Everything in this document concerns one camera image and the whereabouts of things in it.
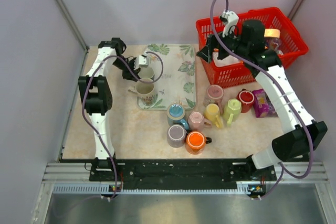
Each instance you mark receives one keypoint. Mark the cream floral mug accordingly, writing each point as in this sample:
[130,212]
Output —
[145,90]

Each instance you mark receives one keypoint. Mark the red plastic basket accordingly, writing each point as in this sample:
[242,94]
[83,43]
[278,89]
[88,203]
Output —
[292,46]

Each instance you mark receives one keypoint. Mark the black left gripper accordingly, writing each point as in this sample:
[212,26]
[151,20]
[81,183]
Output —
[128,75]

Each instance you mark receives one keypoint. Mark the masking tape roll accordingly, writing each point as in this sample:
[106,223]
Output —
[272,33]

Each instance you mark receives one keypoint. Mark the lilac purple mug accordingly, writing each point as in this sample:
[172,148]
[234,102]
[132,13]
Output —
[176,135]

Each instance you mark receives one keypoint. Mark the dark green mug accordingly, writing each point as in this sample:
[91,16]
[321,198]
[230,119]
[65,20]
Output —
[147,72]

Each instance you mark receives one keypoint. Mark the lime green faceted mug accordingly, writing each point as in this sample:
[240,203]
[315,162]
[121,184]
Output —
[232,110]

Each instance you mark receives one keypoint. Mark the pale pink faceted mug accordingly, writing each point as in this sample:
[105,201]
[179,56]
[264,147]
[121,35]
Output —
[197,122]

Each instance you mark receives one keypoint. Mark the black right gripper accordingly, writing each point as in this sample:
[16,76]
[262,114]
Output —
[211,43]

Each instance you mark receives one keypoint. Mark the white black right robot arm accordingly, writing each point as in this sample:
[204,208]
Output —
[301,132]

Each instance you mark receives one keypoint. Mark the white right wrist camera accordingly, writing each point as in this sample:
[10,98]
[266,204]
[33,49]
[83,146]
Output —
[229,18]

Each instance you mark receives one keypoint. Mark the clear plastic bottle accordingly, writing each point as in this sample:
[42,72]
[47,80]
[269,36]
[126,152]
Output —
[274,44]

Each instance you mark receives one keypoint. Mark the pink ghost pattern mug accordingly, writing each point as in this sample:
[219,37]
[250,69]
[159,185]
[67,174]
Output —
[214,94]

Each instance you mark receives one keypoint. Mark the light blue butterfly mug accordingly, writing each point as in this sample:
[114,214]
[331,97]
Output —
[176,115]

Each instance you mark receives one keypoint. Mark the purple snack packet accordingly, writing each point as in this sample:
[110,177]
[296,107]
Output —
[262,105]

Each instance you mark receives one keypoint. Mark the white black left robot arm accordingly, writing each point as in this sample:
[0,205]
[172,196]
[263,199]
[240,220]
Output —
[96,96]

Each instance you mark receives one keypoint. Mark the red mug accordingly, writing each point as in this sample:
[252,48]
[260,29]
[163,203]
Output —
[247,100]

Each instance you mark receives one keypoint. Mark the yellow mug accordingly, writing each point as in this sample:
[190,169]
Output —
[212,113]

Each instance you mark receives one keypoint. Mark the white plastic bag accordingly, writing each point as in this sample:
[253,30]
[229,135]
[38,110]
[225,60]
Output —
[229,60]

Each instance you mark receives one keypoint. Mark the orange mug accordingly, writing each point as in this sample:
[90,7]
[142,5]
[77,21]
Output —
[196,141]

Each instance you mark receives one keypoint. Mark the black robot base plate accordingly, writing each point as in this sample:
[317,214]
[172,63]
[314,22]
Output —
[180,174]

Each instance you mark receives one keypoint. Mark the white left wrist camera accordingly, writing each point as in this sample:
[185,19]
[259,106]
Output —
[142,61]

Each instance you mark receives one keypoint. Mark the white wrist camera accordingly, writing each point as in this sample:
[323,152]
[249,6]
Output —
[142,61]
[229,18]

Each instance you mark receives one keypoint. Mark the floral white serving tray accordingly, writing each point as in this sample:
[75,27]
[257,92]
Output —
[178,81]

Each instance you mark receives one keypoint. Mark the aluminium rail frame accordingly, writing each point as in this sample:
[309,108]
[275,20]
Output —
[183,190]

